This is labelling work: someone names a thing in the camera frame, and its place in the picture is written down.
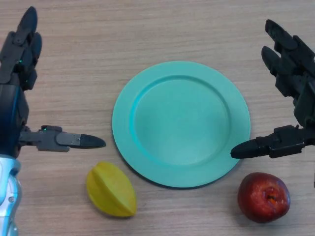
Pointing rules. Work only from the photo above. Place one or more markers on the yellow starfruit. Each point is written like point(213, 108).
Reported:
point(110, 190)

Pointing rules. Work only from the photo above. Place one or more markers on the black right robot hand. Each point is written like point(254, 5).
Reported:
point(305, 103)

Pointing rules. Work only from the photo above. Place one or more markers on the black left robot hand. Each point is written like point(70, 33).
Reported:
point(12, 110)

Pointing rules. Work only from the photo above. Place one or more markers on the red apple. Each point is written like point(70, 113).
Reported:
point(261, 196)

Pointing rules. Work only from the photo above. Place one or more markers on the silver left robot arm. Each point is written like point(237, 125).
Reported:
point(8, 196)

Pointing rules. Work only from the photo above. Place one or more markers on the green round plate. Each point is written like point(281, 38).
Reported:
point(180, 123)

